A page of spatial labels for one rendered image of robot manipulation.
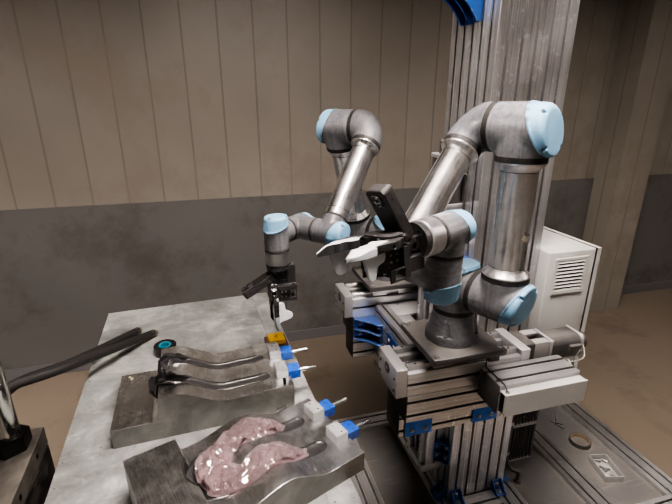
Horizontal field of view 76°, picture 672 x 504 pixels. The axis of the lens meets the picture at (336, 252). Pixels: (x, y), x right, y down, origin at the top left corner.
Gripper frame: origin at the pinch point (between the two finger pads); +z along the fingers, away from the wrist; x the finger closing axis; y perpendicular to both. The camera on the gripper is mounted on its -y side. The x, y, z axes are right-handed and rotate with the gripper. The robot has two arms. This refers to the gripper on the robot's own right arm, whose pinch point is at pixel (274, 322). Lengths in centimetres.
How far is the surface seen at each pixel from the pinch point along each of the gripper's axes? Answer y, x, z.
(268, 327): 3.7, 35.5, 20.8
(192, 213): -21, 158, -1
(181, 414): -29.9, -17.5, 14.3
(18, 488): -69, -22, 23
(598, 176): 290, 137, -11
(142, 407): -40.5, -10.0, 14.9
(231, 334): -11.5, 34.6, 20.8
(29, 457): -69, -12, 22
